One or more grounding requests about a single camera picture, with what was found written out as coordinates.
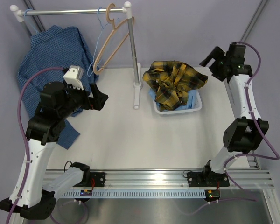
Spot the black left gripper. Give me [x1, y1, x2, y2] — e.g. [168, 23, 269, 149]
[58, 81, 108, 119]

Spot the wooden hanger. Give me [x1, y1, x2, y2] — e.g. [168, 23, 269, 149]
[93, 1, 137, 75]

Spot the yellow plaid shirt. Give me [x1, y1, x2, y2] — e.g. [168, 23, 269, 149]
[143, 61, 208, 112]

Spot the light blue shirt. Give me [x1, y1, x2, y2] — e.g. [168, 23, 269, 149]
[149, 89, 197, 111]

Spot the light blue wire hanger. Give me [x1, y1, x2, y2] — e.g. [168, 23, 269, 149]
[87, 7, 124, 77]

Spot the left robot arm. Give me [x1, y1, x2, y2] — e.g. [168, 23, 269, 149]
[0, 82, 109, 220]

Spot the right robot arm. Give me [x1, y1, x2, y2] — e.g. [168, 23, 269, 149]
[197, 42, 269, 187]

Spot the blue checkered shirt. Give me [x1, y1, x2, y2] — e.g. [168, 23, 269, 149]
[16, 25, 100, 150]

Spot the white plastic basket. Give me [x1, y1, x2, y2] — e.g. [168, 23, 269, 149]
[153, 90, 202, 115]

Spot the white clothes rack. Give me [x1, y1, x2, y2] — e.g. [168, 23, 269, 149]
[10, 1, 142, 110]

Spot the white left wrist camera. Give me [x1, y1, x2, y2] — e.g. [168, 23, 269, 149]
[63, 65, 84, 90]

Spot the aluminium frame post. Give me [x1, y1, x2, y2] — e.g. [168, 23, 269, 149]
[240, 0, 270, 42]

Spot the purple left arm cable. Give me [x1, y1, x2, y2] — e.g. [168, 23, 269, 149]
[5, 66, 91, 224]

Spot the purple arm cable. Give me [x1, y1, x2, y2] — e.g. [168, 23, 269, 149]
[177, 41, 280, 215]
[5, 66, 91, 224]

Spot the white slotted cable duct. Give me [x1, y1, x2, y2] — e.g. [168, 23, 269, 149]
[61, 189, 206, 199]

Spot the blue wire hanger left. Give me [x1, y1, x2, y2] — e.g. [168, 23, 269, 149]
[24, 8, 40, 34]

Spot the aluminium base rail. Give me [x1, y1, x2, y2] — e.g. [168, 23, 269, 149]
[97, 169, 274, 189]

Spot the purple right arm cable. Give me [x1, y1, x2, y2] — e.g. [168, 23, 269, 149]
[177, 41, 280, 215]

